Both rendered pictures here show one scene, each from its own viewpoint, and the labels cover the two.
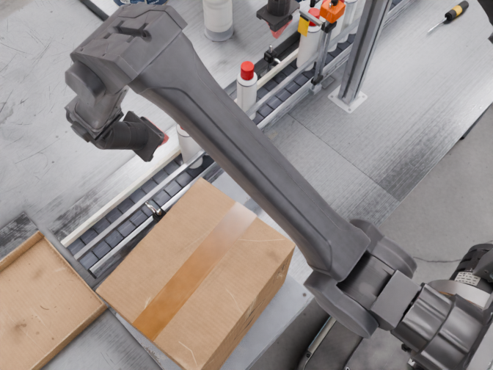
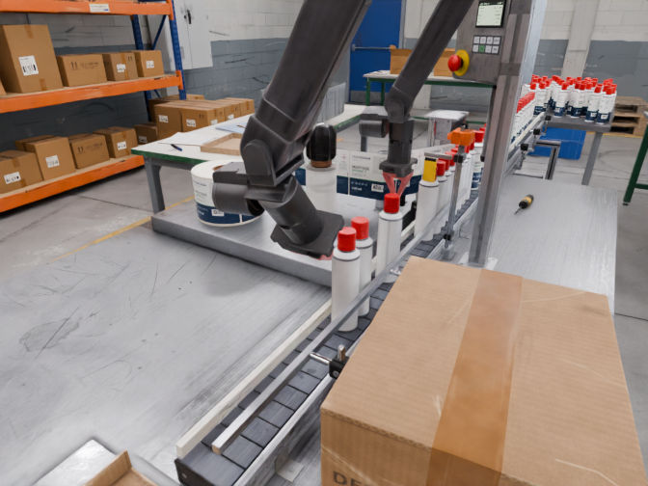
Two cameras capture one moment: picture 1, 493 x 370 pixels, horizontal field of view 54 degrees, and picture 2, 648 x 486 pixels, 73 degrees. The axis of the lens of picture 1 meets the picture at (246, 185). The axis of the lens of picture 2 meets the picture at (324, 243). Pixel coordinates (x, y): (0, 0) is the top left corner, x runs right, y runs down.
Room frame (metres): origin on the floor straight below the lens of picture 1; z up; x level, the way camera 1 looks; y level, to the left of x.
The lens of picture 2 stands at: (-0.05, 0.32, 1.41)
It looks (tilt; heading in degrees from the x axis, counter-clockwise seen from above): 26 degrees down; 349
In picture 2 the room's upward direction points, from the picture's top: straight up
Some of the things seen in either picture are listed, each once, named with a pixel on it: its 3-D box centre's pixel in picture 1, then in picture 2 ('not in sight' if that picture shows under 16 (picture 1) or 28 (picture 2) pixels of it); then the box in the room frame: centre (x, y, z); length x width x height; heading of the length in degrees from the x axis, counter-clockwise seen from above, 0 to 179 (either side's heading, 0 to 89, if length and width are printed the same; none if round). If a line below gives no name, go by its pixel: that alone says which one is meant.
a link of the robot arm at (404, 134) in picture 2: not in sight; (398, 127); (0.95, -0.06, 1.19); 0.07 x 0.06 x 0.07; 53
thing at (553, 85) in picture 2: not in sight; (566, 94); (2.70, -1.92, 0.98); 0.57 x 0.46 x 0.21; 47
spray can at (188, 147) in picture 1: (189, 140); (345, 280); (0.63, 0.14, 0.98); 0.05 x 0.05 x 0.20
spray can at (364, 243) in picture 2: not in sight; (358, 267); (0.67, 0.11, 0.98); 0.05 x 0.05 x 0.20
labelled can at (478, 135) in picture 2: not in sight; (474, 161); (1.32, -0.49, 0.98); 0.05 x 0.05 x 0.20
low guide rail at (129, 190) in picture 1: (224, 111); (363, 274); (0.77, 0.06, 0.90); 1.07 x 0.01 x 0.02; 137
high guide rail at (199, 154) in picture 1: (244, 117); (395, 262); (0.72, 0.01, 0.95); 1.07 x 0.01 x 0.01; 137
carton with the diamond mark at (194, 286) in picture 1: (202, 285); (469, 433); (0.27, 0.09, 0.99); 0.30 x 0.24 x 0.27; 144
